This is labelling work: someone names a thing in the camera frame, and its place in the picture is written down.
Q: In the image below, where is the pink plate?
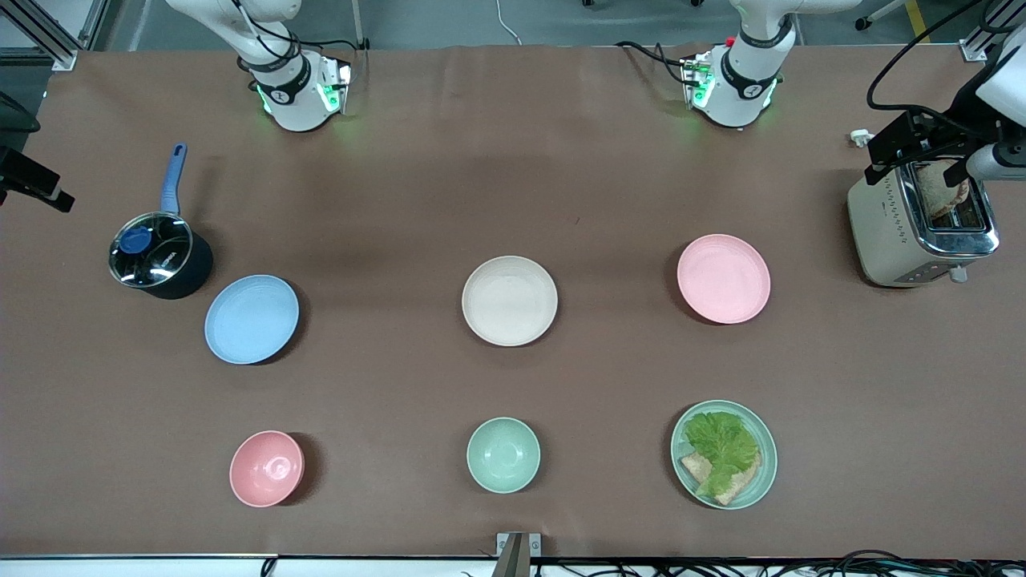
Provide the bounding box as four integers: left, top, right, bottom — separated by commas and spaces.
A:
677, 233, 772, 325

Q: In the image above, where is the blue plate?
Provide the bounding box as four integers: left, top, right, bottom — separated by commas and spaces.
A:
204, 274, 301, 365

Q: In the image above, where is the bread slice in toaster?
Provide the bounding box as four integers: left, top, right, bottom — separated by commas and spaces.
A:
914, 159, 973, 220

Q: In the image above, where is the beige and chrome toaster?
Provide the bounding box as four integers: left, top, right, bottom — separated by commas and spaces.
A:
847, 159, 1002, 289

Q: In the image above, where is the glass lid with blue knob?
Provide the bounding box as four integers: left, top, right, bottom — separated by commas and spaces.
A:
110, 212, 196, 288

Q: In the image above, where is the white wheeled stand leg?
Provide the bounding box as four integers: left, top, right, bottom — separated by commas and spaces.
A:
853, 0, 911, 32

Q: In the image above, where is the green plate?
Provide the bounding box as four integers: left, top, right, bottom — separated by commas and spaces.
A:
670, 399, 779, 511

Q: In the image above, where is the green lettuce leaf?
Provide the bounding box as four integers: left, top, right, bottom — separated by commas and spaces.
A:
683, 410, 761, 498

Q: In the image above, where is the pink bowl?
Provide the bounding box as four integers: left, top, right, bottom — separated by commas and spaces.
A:
229, 430, 305, 508

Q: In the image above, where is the brown table cover sheet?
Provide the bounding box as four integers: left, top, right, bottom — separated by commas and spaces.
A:
0, 42, 1026, 561

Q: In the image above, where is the bread slice under lettuce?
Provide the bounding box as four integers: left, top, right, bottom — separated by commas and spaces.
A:
680, 450, 763, 507

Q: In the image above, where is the beige plate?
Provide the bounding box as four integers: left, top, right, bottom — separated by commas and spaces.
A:
462, 255, 559, 348

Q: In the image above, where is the green bowl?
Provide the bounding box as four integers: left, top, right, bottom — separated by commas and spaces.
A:
467, 417, 542, 494

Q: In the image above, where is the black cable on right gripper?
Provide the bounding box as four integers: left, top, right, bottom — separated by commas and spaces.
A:
0, 91, 42, 135

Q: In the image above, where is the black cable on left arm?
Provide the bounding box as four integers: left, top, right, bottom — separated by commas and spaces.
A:
866, 0, 996, 143

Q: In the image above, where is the aluminium frame profile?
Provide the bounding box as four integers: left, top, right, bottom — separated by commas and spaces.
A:
0, 0, 123, 71
958, 0, 1026, 63

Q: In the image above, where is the dark saucepan with blue handle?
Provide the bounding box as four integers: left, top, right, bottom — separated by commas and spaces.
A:
108, 143, 216, 301

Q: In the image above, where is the black cable at arm base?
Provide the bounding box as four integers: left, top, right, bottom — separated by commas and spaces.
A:
303, 35, 371, 54
616, 40, 700, 86

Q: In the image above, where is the white floor cable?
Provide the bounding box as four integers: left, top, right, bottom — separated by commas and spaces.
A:
495, 0, 523, 46

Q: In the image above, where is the black cable tangle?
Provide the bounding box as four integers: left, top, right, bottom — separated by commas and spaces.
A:
461, 548, 1026, 577

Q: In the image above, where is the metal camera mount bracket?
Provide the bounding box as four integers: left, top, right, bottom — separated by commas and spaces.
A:
495, 531, 543, 577

